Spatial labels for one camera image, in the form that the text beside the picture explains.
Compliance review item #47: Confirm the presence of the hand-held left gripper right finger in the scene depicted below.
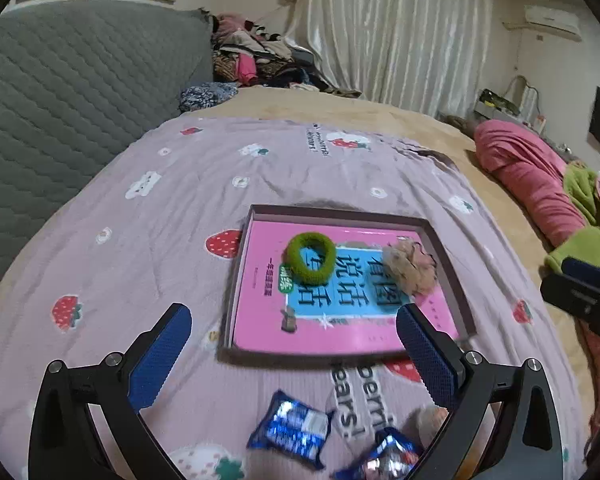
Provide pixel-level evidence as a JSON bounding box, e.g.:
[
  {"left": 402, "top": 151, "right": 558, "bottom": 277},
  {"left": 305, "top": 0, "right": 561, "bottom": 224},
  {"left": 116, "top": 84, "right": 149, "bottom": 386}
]
[{"left": 396, "top": 304, "right": 564, "bottom": 480}]

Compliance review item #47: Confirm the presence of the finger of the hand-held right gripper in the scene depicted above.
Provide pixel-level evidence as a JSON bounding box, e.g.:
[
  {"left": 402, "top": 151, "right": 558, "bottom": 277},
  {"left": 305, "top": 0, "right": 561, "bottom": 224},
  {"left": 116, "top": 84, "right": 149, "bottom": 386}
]
[
  {"left": 562, "top": 257, "right": 600, "bottom": 299},
  {"left": 540, "top": 273, "right": 600, "bottom": 339}
]

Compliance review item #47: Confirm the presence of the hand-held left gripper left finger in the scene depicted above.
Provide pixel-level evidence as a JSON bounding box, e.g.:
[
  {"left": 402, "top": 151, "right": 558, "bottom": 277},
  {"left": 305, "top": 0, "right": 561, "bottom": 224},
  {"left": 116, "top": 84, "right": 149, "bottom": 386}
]
[{"left": 27, "top": 303, "right": 193, "bottom": 480}]

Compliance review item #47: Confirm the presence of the walnut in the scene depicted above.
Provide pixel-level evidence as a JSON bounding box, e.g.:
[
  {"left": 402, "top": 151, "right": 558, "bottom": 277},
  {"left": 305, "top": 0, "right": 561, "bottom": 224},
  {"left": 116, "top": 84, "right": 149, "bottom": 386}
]
[{"left": 419, "top": 406, "right": 450, "bottom": 448}]

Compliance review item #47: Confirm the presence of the shallow cardboard box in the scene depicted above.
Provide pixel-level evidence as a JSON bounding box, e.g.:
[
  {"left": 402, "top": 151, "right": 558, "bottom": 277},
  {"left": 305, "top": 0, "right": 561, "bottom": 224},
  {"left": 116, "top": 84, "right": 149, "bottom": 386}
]
[{"left": 216, "top": 203, "right": 479, "bottom": 367}]

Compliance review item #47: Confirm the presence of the person's right forearm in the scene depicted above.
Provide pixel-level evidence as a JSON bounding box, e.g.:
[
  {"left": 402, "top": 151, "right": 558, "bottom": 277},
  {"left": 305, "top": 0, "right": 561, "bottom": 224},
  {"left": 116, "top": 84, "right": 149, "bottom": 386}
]
[{"left": 545, "top": 227, "right": 600, "bottom": 281}]

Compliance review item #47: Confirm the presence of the green fleece cloth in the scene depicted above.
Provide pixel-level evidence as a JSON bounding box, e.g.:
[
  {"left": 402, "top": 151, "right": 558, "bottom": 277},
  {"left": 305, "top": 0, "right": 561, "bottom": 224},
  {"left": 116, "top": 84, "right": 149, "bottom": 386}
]
[{"left": 562, "top": 164, "right": 600, "bottom": 228}]

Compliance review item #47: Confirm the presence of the beige hair scrunchie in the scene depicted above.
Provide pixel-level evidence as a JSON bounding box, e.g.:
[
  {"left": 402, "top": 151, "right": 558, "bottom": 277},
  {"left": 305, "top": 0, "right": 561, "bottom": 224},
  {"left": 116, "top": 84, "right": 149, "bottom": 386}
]
[{"left": 382, "top": 240, "right": 438, "bottom": 297}]

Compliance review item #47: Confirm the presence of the strawberry printed blanket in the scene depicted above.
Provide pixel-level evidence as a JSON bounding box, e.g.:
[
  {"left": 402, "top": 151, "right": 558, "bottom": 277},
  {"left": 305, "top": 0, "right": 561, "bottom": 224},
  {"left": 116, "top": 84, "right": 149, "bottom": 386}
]
[{"left": 0, "top": 115, "right": 588, "bottom": 480}]

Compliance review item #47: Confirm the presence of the blue snack packet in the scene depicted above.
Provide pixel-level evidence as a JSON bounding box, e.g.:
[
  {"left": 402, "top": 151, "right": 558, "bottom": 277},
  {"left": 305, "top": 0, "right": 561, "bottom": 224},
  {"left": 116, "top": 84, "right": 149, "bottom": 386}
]
[
  {"left": 330, "top": 427, "right": 424, "bottom": 480},
  {"left": 246, "top": 390, "right": 334, "bottom": 471}
]

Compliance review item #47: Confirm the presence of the pink book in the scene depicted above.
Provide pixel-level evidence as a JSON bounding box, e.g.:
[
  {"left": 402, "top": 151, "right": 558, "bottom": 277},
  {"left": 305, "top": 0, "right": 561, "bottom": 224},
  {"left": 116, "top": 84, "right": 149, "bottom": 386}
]
[{"left": 231, "top": 217, "right": 461, "bottom": 356}]

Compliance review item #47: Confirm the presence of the pink quilt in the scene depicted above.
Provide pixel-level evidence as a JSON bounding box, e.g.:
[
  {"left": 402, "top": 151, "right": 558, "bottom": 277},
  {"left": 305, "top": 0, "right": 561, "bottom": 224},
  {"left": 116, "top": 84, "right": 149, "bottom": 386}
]
[{"left": 474, "top": 120, "right": 588, "bottom": 248}]

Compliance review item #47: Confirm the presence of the green hair scrunchie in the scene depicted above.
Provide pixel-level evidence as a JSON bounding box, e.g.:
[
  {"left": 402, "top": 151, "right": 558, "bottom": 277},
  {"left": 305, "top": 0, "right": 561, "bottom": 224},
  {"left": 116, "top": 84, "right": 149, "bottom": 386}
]
[{"left": 286, "top": 231, "right": 337, "bottom": 283}]

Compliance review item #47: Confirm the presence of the cluttered storage rack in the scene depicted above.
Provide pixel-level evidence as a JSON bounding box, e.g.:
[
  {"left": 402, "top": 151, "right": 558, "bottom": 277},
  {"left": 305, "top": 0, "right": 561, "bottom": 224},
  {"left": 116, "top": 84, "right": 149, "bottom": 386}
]
[{"left": 475, "top": 75, "right": 548, "bottom": 133}]

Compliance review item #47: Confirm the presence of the white air conditioner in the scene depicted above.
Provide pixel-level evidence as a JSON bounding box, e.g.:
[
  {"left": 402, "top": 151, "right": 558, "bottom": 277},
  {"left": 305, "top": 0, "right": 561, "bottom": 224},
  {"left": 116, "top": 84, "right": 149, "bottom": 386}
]
[{"left": 522, "top": 5, "right": 583, "bottom": 41}]

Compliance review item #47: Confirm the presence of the grey quilted headboard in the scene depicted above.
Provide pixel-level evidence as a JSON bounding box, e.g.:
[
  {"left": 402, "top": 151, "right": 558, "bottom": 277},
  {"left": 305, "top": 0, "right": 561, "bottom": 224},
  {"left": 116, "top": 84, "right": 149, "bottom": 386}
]
[{"left": 0, "top": 0, "right": 216, "bottom": 311}]

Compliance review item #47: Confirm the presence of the blue floral cloth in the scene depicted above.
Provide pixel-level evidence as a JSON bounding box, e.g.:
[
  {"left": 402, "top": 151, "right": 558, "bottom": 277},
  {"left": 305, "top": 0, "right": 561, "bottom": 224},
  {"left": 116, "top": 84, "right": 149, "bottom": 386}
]
[{"left": 179, "top": 82, "right": 240, "bottom": 113}]

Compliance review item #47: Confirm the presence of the white curtain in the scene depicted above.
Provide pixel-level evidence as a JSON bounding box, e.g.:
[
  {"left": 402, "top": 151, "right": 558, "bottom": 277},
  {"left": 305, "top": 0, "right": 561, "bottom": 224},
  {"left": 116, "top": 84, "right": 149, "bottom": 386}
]
[{"left": 280, "top": 0, "right": 496, "bottom": 121}]

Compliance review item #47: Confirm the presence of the pile of clothes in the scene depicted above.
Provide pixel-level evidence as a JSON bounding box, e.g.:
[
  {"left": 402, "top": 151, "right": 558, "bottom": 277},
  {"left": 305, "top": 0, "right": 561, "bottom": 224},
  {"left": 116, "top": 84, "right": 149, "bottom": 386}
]
[{"left": 212, "top": 12, "right": 363, "bottom": 98}]

